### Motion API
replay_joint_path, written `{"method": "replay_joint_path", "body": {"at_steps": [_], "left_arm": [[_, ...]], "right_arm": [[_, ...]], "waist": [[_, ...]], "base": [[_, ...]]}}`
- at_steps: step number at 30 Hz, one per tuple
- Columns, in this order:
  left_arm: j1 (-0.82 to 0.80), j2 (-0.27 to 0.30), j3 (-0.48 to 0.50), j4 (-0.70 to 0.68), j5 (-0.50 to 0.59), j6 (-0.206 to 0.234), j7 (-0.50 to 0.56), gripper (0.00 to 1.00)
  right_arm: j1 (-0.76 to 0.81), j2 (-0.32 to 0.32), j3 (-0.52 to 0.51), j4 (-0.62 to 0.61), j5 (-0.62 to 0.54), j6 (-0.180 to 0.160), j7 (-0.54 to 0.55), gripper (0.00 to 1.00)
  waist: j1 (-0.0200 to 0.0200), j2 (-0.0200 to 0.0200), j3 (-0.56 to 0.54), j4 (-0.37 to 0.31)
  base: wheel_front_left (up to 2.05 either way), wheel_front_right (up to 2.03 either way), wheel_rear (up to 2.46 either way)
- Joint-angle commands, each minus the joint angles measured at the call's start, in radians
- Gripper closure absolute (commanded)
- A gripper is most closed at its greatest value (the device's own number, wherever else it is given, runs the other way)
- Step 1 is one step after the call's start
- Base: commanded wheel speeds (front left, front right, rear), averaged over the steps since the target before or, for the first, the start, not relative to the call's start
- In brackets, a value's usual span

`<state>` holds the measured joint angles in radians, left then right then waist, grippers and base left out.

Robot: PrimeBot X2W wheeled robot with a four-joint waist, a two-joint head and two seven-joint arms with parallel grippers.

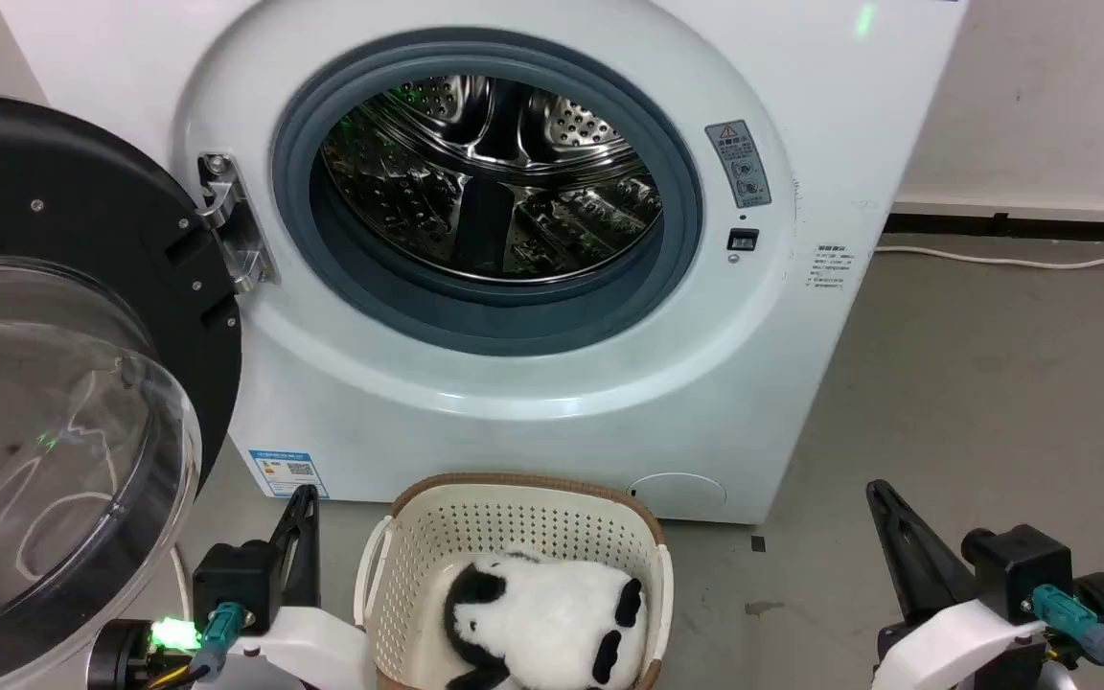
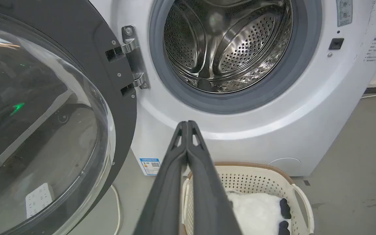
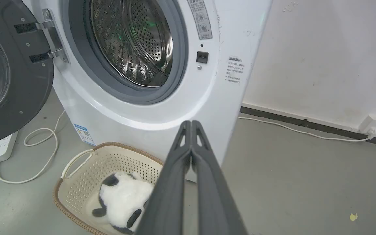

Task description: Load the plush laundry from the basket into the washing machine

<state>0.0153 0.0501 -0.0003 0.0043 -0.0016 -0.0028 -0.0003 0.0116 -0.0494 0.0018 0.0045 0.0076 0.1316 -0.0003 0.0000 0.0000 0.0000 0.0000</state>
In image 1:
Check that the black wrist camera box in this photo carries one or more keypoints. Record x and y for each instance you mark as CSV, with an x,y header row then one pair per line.
x,y
1017,570
232,585

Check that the black and white panda plush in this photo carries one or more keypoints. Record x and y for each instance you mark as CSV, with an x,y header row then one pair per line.
x,y
542,623

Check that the chrome door hinge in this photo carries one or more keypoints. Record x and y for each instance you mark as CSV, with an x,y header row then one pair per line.
x,y
236,235

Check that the grey warning sticker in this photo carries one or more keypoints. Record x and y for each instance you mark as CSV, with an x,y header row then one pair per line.
x,y
739,163

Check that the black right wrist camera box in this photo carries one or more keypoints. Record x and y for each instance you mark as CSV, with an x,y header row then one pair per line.
x,y
1017,570

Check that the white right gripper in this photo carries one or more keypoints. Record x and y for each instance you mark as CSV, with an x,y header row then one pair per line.
x,y
959,647

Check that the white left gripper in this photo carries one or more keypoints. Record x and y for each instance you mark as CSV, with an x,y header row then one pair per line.
x,y
308,647

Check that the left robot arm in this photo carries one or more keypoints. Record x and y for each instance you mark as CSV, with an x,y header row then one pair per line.
x,y
126,656

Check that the black washer door clear dome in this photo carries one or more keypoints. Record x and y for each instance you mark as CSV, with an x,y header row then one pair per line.
x,y
54,316

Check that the black door latch socket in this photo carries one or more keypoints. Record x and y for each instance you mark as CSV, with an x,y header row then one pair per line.
x,y
742,240

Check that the stainless steel washer drum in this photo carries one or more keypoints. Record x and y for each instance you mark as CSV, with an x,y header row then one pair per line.
x,y
475,182

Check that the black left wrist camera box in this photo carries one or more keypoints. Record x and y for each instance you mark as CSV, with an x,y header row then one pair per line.
x,y
232,585

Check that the grey rubber door gasket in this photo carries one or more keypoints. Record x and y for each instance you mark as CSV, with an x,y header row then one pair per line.
x,y
677,259

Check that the white front-load washing machine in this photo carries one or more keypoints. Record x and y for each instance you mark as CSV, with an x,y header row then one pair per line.
x,y
533,402

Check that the small printed text sticker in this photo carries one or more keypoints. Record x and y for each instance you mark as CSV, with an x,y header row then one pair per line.
x,y
830,268

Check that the cream perforated laundry basket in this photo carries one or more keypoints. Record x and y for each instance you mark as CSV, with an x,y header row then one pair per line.
x,y
514,522

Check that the blue energy label sticker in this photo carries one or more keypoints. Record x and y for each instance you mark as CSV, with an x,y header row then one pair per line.
x,y
287,471

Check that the round white filter cover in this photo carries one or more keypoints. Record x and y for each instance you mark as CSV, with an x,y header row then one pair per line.
x,y
678,496

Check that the black wall baseboard strip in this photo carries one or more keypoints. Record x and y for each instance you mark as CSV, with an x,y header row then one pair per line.
x,y
1022,227

